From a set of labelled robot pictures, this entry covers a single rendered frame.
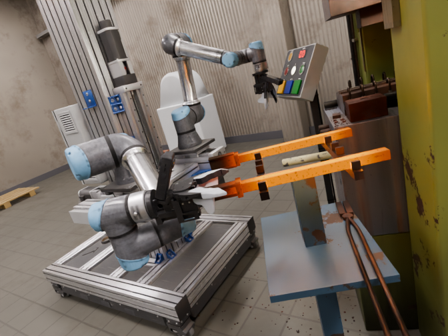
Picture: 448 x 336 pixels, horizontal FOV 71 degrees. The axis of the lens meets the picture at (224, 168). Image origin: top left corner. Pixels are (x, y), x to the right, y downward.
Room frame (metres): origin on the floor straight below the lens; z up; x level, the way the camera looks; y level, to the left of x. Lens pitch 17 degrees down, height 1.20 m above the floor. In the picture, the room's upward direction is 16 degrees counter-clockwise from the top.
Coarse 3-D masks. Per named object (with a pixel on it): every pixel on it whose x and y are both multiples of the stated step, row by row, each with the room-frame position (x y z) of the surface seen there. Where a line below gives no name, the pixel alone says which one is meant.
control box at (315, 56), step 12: (300, 48) 1.81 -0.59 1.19; (312, 48) 1.66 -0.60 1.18; (324, 48) 1.65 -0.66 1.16; (288, 60) 1.92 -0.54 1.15; (300, 60) 1.76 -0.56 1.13; (312, 60) 1.64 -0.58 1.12; (324, 60) 1.65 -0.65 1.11; (288, 72) 1.87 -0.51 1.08; (312, 72) 1.64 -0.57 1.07; (312, 84) 1.63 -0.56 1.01; (288, 96) 1.77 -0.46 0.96; (300, 96) 1.63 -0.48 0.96; (312, 96) 1.63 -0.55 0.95
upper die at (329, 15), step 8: (328, 0) 1.16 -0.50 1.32; (336, 0) 1.15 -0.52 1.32; (344, 0) 1.14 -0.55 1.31; (352, 0) 1.14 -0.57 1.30; (360, 0) 1.13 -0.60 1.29; (368, 0) 1.12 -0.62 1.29; (376, 0) 1.11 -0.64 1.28; (328, 8) 1.19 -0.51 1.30; (336, 8) 1.15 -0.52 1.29; (344, 8) 1.14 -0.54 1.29; (352, 8) 1.14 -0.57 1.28; (360, 8) 1.13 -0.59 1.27; (328, 16) 1.22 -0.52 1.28; (336, 16) 1.19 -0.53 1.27
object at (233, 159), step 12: (336, 132) 0.88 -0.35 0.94; (348, 132) 0.88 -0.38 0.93; (288, 144) 0.90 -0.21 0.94; (300, 144) 0.90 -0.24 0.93; (312, 144) 0.89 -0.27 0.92; (216, 156) 0.95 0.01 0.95; (228, 156) 0.92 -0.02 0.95; (240, 156) 0.92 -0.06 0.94; (252, 156) 0.91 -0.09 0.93; (264, 156) 0.91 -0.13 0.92; (216, 168) 0.94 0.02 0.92; (228, 168) 0.93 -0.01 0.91
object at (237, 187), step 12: (348, 156) 0.67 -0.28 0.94; (360, 156) 0.65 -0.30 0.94; (372, 156) 0.64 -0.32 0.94; (384, 156) 0.64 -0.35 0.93; (300, 168) 0.68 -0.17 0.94; (312, 168) 0.66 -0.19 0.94; (324, 168) 0.66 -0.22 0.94; (336, 168) 0.65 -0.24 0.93; (348, 168) 0.65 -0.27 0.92; (240, 180) 0.70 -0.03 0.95; (252, 180) 0.69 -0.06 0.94; (264, 180) 0.67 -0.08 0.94; (276, 180) 0.67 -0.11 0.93; (288, 180) 0.67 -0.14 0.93; (228, 192) 0.69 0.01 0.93; (240, 192) 0.67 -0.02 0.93
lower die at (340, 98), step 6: (366, 84) 1.22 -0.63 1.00; (378, 84) 1.16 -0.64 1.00; (384, 84) 1.16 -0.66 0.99; (354, 90) 1.19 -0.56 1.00; (360, 90) 1.17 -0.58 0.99; (366, 90) 1.14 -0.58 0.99; (372, 90) 1.13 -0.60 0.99; (378, 90) 1.12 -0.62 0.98; (384, 90) 1.12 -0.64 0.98; (396, 90) 1.11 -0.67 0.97; (342, 96) 1.16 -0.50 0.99; (348, 96) 1.15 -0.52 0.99; (354, 96) 1.15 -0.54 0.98; (360, 96) 1.14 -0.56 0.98; (342, 102) 1.18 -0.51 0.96; (390, 102) 1.11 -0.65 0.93; (396, 102) 1.11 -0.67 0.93; (342, 108) 1.21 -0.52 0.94
